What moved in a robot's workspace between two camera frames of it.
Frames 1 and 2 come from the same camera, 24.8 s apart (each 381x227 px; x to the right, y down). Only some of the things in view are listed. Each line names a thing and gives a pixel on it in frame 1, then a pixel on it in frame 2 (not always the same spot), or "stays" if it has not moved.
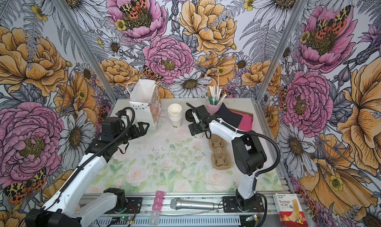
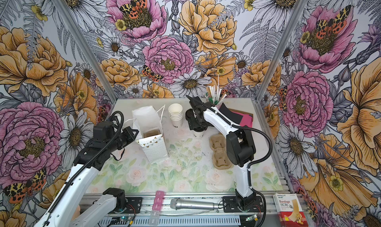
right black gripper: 196,131 -> 193,124
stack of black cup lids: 189,115 stays
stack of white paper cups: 175,114 stays
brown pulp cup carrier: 221,158 -> 151,133
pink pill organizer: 154,215 stays
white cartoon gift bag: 146,102 -> 148,121
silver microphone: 186,204 stays
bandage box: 290,212 stays
